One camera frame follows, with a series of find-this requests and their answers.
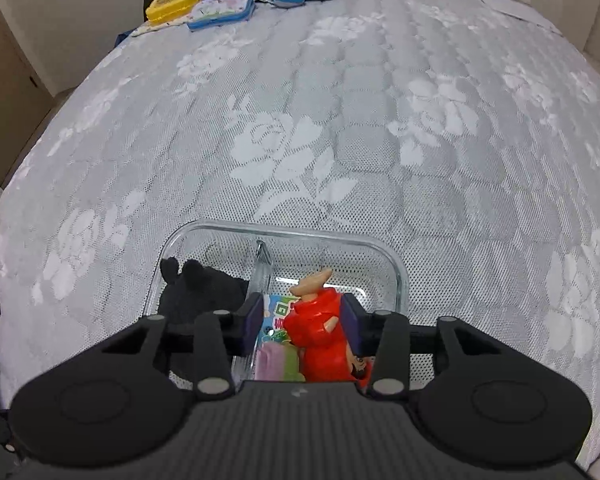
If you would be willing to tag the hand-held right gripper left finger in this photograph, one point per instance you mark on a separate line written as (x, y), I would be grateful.
(252, 322)

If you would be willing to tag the small yellow plastic box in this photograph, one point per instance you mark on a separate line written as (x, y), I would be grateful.
(172, 4)

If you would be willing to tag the white paper sheet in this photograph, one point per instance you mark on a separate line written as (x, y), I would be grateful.
(510, 2)

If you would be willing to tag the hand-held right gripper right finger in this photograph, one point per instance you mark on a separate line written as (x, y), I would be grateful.
(350, 322)

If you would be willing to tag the clear glass container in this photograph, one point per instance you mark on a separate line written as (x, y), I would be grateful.
(300, 252)

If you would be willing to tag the pink and green eraser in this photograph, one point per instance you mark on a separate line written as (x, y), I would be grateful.
(275, 362)

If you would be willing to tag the colourful printed packet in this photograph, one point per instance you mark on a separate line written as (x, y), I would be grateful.
(275, 315)

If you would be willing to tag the beige wooden cabinet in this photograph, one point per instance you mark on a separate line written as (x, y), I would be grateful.
(5, 85)

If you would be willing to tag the white floral cloth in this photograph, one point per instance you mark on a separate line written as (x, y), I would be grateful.
(147, 29)

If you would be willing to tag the red toy figurine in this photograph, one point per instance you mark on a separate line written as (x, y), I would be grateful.
(315, 330)

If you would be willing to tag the black fabric item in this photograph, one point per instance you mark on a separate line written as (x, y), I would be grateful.
(200, 290)

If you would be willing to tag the grey floral bed cover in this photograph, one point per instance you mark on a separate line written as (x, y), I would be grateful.
(380, 160)

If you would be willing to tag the blue floral pouch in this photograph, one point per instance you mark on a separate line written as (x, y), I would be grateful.
(220, 10)

